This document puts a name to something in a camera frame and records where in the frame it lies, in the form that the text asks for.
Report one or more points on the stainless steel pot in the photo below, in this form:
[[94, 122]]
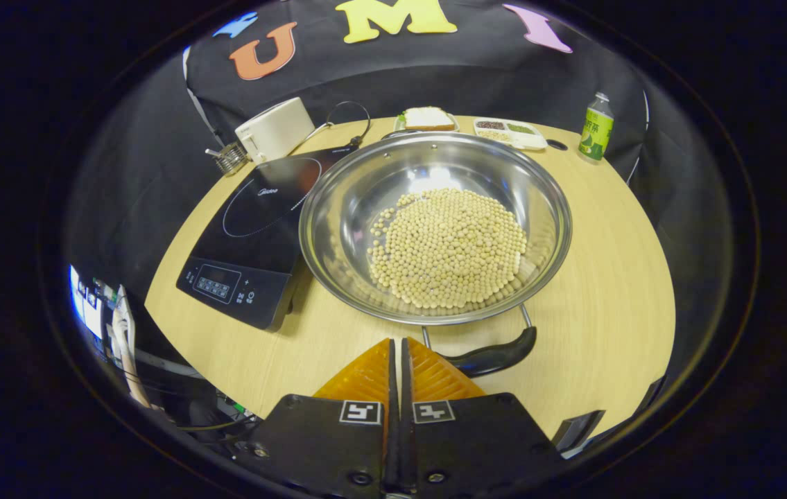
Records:
[[365, 187]]

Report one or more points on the black induction cooktop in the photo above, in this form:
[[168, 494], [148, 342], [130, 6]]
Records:
[[247, 235]]

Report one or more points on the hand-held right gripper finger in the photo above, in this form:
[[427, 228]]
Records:
[[391, 450], [407, 450]]

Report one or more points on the white bread sandwich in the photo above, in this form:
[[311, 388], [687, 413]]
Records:
[[428, 118]]

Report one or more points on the small soybean heap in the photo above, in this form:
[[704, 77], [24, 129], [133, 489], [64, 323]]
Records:
[[494, 136]]

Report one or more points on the green label drink bottle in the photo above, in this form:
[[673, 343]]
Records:
[[595, 132]]

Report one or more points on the dark red bean heap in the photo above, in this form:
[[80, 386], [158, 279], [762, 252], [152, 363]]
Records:
[[490, 125]]

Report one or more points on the lit computer screen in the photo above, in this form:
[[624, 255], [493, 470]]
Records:
[[88, 305]]

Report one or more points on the white divided tray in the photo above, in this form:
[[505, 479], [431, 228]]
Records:
[[535, 142]]

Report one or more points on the green mung bean heap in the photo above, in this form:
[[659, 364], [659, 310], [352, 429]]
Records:
[[521, 129]]

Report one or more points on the white toaster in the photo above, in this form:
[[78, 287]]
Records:
[[275, 128]]

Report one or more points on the pile of soybeans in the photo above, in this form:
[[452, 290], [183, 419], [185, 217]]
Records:
[[448, 249]]

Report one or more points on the black backdrop cloth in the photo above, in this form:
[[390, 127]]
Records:
[[469, 83]]

